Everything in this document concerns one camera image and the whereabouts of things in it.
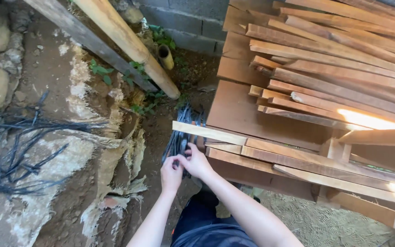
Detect torn woven sack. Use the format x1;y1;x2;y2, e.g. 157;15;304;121
7;45;149;247

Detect thick bamboo pole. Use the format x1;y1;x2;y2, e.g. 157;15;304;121
72;0;181;100

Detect grey weathered wooden beam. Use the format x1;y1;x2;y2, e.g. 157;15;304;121
23;0;158;92

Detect person's left hand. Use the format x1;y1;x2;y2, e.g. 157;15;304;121
160;155;184;193

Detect heap of loose black straps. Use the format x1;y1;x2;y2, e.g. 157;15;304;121
0;90;108;196

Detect green weeds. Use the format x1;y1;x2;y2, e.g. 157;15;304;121
88;24;189;116

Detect bundle of black plastic straps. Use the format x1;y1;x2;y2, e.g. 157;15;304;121
162;104;206;179

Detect short cut bamboo stub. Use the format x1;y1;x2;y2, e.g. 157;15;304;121
157;44;175;71

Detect person's dark trousers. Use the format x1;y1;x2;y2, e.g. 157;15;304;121
170;187;261;247

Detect pile of wooden planks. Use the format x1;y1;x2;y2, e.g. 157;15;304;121
172;0;395;231

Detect person's right hand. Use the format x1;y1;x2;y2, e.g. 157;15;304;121
176;142;216;180

